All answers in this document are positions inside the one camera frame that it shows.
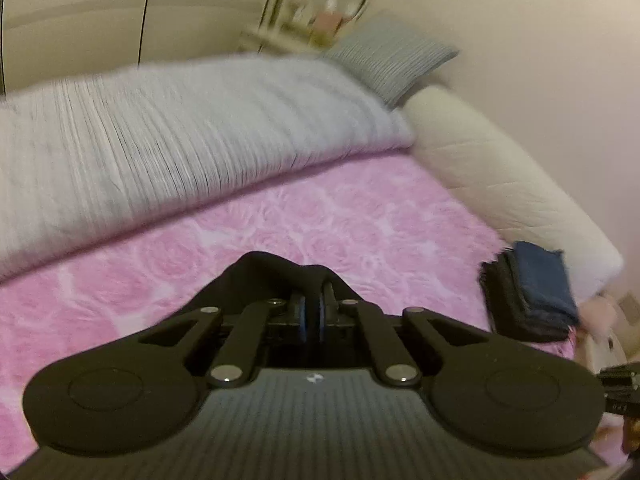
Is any black zip-up fleece jacket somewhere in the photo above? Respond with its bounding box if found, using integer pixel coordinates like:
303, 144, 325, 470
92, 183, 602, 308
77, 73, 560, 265
199, 250, 386, 346

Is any stack of folded dark clothes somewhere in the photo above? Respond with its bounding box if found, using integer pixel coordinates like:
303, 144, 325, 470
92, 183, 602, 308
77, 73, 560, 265
478, 240, 579, 344

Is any white long bolster pillow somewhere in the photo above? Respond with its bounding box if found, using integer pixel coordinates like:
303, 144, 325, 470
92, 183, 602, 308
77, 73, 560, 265
402, 86, 624, 301

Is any pink rose pattern blanket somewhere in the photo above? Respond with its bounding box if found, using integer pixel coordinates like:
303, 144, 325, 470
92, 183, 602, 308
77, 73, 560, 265
0, 152, 626, 476

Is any grey striped pillow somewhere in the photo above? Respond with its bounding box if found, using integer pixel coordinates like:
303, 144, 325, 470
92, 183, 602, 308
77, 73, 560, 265
322, 14, 459, 107

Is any cream wardrobe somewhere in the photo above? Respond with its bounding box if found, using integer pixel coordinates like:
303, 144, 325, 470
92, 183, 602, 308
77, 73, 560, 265
1, 0, 267, 92

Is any cream dressing table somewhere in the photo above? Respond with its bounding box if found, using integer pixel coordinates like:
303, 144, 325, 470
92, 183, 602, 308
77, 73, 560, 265
236, 25, 336, 55

